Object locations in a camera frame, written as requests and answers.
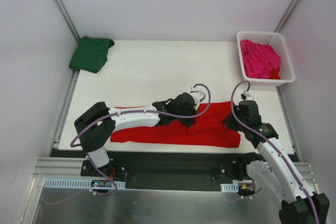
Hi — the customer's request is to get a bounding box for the red t shirt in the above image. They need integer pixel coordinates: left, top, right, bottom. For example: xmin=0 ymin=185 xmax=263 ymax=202
xmin=110 ymin=102 xmax=240 ymax=148

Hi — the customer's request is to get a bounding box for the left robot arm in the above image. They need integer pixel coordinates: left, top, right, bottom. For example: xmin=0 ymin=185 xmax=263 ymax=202
xmin=74 ymin=91 xmax=206 ymax=176

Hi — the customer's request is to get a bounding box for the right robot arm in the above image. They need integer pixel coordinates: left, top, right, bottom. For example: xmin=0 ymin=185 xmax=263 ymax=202
xmin=223 ymin=100 xmax=330 ymax=223

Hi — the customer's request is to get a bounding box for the pink t shirt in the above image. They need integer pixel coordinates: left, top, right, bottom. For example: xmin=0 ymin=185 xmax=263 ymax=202
xmin=240 ymin=39 xmax=281 ymax=79

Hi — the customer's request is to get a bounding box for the white plastic laundry basket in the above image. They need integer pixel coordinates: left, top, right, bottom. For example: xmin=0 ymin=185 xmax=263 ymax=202
xmin=236 ymin=31 xmax=296 ymax=87

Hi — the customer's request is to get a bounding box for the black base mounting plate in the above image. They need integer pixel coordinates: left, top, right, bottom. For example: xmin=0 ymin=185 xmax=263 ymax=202
xmin=80 ymin=152 xmax=262 ymax=191

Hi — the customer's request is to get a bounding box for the folded green t shirt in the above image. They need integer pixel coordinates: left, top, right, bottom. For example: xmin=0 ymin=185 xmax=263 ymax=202
xmin=69 ymin=36 xmax=115 ymax=73

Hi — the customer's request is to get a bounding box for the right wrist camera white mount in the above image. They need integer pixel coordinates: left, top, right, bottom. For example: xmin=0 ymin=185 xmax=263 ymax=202
xmin=241 ymin=90 xmax=255 ymax=101

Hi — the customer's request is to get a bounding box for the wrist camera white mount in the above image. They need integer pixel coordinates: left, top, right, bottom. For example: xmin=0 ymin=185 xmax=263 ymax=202
xmin=189 ymin=87 xmax=206 ymax=106
xmin=241 ymin=90 xmax=255 ymax=101

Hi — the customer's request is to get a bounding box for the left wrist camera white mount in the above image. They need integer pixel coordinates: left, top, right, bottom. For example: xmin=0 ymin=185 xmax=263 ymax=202
xmin=189 ymin=87 xmax=206 ymax=106

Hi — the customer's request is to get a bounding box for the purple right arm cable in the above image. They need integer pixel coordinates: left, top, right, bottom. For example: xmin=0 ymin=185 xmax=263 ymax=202
xmin=223 ymin=80 xmax=320 ymax=224

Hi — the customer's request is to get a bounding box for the right white slotted cable duct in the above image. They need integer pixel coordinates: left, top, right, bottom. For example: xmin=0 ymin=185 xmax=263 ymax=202
xmin=220 ymin=183 xmax=239 ymax=193

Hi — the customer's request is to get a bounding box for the white slotted cable duct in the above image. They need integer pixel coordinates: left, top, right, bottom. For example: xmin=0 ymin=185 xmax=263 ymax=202
xmin=220 ymin=183 xmax=239 ymax=193
xmin=44 ymin=178 xmax=126 ymax=190

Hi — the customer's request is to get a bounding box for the aluminium frame rail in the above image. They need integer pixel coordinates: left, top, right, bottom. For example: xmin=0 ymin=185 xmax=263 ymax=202
xmin=33 ymin=157 xmax=317 ymax=184

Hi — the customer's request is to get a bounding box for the left white slotted cable duct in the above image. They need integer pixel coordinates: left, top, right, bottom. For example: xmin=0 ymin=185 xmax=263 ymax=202
xmin=44 ymin=178 xmax=126 ymax=190

